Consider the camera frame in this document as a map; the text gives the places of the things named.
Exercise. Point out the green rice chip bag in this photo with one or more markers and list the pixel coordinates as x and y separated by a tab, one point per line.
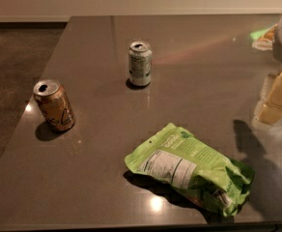
176	157

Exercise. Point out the green white 7up can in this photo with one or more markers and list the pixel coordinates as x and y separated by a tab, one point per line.
140	63

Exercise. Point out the orange LaCroix can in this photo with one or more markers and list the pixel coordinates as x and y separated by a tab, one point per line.
53	102

